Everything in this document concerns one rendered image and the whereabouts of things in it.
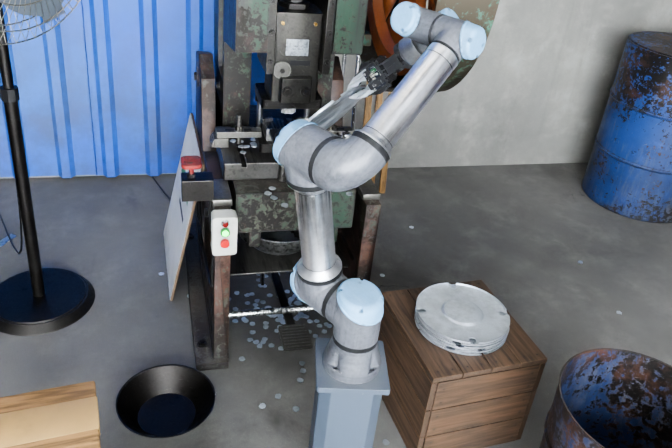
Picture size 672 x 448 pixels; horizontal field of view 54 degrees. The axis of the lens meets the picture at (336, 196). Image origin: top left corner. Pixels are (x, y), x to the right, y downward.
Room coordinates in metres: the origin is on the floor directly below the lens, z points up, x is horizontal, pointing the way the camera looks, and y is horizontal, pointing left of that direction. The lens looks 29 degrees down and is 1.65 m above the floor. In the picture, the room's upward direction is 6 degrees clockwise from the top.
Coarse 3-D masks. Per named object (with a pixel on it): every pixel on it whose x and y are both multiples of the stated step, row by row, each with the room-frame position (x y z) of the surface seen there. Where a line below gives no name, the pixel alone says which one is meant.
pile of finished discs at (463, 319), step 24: (432, 288) 1.74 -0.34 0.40; (456, 288) 1.76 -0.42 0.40; (432, 312) 1.62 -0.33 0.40; (456, 312) 1.62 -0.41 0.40; (480, 312) 1.64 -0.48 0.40; (504, 312) 1.66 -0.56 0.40; (432, 336) 1.53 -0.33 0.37; (456, 336) 1.52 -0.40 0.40; (480, 336) 1.53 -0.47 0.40; (504, 336) 1.55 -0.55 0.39
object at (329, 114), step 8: (352, 88) 1.68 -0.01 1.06; (360, 88) 1.72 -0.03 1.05; (344, 96) 1.66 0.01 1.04; (328, 104) 1.62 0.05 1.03; (336, 104) 1.67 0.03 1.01; (344, 104) 1.74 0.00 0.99; (352, 104) 1.82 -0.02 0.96; (320, 112) 1.61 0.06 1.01; (328, 112) 1.68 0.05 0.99; (336, 112) 1.79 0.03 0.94; (344, 112) 1.84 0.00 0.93; (312, 120) 1.61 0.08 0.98; (320, 120) 1.72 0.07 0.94; (328, 120) 1.79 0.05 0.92; (336, 120) 1.85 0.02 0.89
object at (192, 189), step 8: (184, 176) 1.74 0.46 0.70; (192, 176) 1.73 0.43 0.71; (200, 176) 1.75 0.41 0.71; (208, 176) 1.76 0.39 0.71; (184, 184) 1.71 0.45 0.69; (192, 184) 1.72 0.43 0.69; (200, 184) 1.72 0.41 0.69; (208, 184) 1.73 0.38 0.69; (184, 192) 1.71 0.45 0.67; (192, 192) 1.72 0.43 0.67; (200, 192) 1.72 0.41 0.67; (208, 192) 1.73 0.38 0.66; (184, 200) 1.71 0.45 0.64; (192, 200) 1.72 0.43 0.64; (200, 200) 1.72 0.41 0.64; (208, 200) 1.73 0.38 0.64; (208, 216) 1.78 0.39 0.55; (208, 224) 1.77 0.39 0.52
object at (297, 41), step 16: (304, 0) 2.08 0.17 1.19; (288, 16) 1.97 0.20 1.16; (304, 16) 1.99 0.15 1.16; (320, 16) 2.00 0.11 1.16; (288, 32) 1.97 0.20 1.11; (304, 32) 1.99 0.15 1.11; (320, 32) 2.00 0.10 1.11; (288, 48) 1.97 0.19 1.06; (304, 48) 1.99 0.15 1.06; (288, 64) 1.96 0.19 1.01; (304, 64) 1.99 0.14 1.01; (272, 80) 1.96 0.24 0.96; (288, 80) 1.94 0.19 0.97; (304, 80) 1.96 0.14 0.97; (272, 96) 1.96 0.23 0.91; (288, 96) 1.95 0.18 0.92; (304, 96) 1.96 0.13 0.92
